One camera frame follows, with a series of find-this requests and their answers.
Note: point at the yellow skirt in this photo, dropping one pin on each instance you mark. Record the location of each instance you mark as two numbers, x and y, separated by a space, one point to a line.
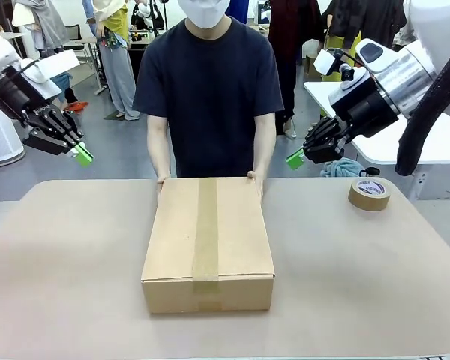
339 42

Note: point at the dark jacket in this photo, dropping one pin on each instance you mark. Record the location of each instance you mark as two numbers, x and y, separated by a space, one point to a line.
375 18

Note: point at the teal crumpled cloth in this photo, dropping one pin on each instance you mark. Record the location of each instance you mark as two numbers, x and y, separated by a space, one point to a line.
341 168

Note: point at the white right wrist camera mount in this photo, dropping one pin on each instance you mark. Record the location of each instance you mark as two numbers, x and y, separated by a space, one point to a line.
328 62

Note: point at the white face mask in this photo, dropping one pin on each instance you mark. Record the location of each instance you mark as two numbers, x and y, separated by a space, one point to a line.
202 13

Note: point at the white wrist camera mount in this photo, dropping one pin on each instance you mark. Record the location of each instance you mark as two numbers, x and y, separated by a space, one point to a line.
328 62
45 84

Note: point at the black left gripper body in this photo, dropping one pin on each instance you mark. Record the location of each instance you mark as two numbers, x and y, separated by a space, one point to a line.
26 97

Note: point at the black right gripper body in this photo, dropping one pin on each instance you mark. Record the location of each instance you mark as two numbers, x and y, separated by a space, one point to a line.
363 108

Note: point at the brown cardboard box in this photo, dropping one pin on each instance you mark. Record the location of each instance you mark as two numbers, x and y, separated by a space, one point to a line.
180 232

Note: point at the yellow top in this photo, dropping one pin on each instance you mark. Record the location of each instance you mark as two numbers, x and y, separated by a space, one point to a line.
116 18

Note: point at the grey wide trousers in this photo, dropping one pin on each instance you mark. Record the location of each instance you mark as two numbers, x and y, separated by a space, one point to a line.
118 82

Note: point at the person in dark t-shirt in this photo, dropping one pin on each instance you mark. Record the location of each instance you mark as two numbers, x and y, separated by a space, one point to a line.
210 93

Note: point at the white humanoid robot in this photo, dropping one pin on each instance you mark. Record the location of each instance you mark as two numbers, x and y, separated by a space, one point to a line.
150 13

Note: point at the dark maroon long coat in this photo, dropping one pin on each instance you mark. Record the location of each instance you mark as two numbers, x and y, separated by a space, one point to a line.
288 56

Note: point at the person's left forearm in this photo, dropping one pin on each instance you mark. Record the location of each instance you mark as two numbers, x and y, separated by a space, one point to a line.
264 150

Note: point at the person's right forearm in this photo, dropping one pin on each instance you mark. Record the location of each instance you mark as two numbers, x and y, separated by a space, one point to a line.
159 153

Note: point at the black chair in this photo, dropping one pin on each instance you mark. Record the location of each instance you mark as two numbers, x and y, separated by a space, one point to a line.
73 33

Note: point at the person's right hand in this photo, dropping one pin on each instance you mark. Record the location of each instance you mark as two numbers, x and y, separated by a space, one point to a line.
159 187

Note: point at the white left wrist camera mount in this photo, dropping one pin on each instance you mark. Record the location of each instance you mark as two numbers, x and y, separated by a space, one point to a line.
45 84

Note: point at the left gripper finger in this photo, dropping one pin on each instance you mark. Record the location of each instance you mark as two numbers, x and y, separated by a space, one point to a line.
71 125
48 138

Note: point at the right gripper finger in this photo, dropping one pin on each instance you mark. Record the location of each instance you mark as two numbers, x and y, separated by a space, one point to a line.
326 129
324 152

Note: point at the blue jeans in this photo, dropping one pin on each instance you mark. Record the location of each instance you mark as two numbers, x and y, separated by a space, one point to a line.
65 86

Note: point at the small black object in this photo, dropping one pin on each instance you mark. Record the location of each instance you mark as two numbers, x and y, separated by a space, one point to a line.
369 171

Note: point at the person's left hand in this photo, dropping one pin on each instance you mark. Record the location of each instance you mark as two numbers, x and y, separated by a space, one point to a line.
260 182

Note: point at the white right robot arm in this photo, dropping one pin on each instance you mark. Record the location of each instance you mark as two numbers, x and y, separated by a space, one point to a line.
412 71

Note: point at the brown packing tape strip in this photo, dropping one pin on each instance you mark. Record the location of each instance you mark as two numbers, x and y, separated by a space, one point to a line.
206 232

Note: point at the grey hooded garment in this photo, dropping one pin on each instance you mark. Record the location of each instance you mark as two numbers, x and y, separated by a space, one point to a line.
48 22

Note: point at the orange object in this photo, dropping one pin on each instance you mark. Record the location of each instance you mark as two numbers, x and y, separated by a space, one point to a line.
77 107

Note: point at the brown packing tape roll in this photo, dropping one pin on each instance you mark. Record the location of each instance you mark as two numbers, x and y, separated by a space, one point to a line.
369 197

